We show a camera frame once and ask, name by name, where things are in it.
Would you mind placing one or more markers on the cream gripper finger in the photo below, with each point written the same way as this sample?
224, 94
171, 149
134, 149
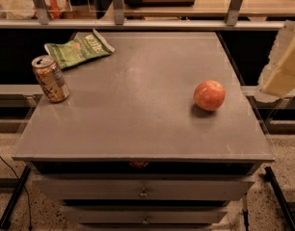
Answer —
277, 78

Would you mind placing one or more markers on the red yellow apple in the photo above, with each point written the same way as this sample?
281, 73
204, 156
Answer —
209, 95

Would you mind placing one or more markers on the orange soda can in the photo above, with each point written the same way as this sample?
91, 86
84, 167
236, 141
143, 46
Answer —
50, 78

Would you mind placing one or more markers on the black right floor bar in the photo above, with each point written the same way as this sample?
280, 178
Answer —
288, 208

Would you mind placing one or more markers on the black floor bar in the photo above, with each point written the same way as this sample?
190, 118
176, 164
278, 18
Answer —
288, 208
18, 186

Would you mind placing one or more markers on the grey drawer cabinet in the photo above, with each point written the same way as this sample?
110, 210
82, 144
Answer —
132, 115

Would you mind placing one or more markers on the green chip bag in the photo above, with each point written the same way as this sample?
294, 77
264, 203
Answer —
80, 50

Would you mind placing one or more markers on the orange white plastic bag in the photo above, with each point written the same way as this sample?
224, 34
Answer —
56, 7

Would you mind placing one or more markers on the upper grey drawer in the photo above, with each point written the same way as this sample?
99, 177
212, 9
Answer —
210, 188

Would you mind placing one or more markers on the grey drawer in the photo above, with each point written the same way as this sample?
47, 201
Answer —
143, 214
210, 188

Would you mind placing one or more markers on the lower grey drawer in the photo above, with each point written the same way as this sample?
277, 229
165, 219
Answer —
143, 214

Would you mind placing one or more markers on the black left floor bar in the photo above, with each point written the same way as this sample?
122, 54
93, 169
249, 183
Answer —
18, 186

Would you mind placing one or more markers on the metal shelf rail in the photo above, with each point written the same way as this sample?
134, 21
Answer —
143, 25

